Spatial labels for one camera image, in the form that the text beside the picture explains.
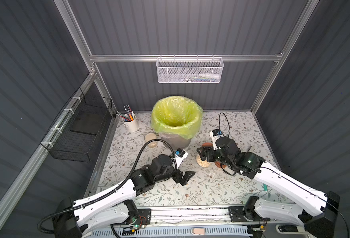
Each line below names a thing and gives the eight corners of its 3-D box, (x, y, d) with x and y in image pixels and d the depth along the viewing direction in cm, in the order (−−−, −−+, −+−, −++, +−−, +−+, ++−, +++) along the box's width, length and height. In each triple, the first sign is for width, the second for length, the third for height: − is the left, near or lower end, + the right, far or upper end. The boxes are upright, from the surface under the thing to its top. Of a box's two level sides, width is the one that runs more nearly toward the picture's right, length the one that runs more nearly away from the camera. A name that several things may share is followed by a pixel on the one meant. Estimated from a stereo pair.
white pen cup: (127, 134, 110) (123, 125, 102) (125, 126, 114) (121, 118, 106) (140, 130, 112) (137, 121, 104) (138, 123, 116) (135, 114, 109)
